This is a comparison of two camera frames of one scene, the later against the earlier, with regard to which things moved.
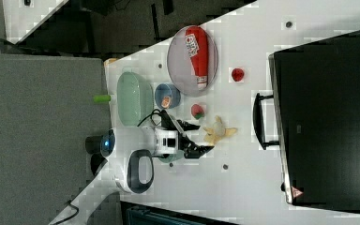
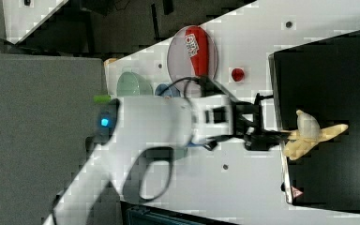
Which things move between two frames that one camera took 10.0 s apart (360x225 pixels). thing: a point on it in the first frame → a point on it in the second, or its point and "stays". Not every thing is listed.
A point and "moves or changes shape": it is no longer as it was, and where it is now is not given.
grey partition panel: (37, 113) stays
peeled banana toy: (217, 131) moves or changes shape
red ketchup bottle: (197, 48) stays
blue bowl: (167, 89) stays
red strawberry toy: (237, 74) stays
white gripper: (168, 142) → (217, 115)
